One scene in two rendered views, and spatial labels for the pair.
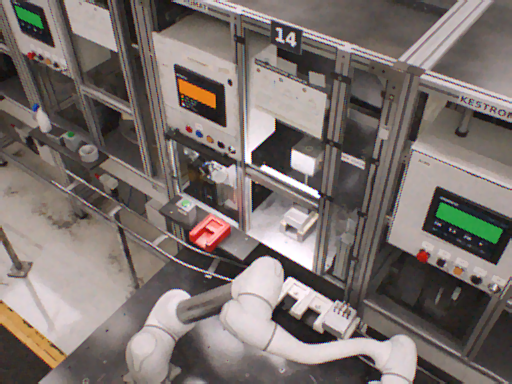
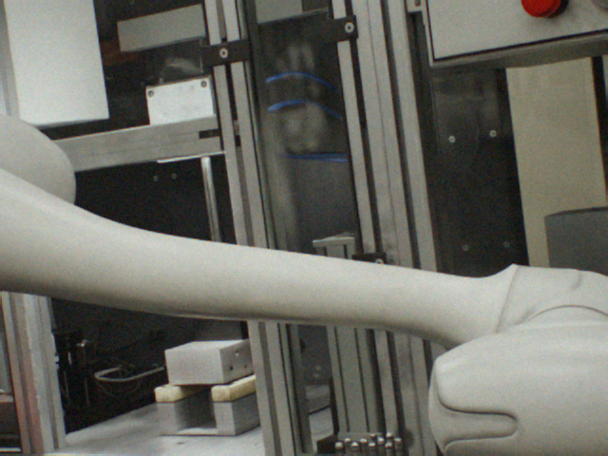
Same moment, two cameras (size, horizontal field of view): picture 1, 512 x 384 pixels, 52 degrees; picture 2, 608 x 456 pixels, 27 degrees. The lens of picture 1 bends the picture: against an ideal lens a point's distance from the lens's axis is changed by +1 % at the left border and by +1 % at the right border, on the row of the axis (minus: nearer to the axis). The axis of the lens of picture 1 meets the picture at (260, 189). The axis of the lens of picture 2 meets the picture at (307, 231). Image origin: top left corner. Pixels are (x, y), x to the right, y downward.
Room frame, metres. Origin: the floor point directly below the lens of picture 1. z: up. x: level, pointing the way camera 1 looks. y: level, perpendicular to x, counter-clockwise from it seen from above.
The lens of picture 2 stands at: (-0.12, -0.23, 1.26)
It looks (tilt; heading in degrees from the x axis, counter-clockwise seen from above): 3 degrees down; 357
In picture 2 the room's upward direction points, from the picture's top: 7 degrees counter-clockwise
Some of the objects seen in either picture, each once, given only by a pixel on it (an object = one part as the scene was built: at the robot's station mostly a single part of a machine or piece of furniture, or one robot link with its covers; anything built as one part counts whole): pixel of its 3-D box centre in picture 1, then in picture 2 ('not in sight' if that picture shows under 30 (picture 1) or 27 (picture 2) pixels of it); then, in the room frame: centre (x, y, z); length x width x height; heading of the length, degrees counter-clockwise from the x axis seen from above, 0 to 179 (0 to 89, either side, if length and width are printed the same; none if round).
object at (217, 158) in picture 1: (198, 146); not in sight; (1.73, 0.27, 1.37); 0.36 x 0.04 x 0.04; 54
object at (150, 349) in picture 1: (147, 354); not in sight; (1.03, 0.46, 0.85); 0.18 x 0.16 x 0.22; 161
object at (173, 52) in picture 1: (215, 86); not in sight; (1.84, 0.19, 1.60); 0.42 x 0.29 x 0.46; 54
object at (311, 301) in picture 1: (314, 313); not in sight; (1.22, -0.24, 0.84); 0.36 x 0.14 x 0.10; 54
